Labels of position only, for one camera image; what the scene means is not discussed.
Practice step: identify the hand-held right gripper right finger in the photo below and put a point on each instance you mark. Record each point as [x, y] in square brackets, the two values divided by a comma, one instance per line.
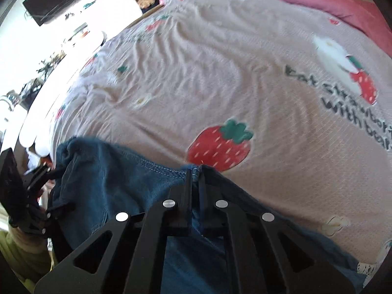
[202, 186]

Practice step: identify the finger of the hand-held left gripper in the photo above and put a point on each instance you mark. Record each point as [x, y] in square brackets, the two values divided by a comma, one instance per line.
[41, 179]
[46, 220]

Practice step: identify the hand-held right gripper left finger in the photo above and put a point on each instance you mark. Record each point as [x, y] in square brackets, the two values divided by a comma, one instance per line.
[189, 186]

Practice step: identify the person's left forearm green sleeve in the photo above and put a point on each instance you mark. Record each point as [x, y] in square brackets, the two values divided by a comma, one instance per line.
[24, 251]

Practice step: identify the white scalloped bed footboard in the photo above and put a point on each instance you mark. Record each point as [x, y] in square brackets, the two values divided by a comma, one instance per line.
[61, 98]

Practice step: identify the pink strawberry print bed sheet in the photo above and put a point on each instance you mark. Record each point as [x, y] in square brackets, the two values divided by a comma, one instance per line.
[232, 82]

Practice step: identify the blue denim pants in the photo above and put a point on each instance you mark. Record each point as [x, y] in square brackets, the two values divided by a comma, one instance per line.
[116, 183]

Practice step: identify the cluttered white desk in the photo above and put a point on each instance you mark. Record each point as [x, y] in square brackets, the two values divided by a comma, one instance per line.
[39, 76]

